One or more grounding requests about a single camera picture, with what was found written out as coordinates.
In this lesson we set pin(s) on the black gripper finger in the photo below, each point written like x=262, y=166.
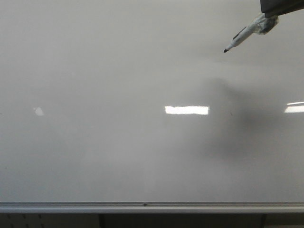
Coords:
x=280, y=7

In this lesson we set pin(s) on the white black whiteboard marker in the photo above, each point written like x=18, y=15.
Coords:
x=260, y=25

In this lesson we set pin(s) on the white whiteboard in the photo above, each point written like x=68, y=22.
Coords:
x=135, y=100

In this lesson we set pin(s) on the grey aluminium marker tray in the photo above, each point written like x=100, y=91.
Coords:
x=152, y=207

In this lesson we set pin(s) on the grey pegboard panel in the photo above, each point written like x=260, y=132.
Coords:
x=17, y=220

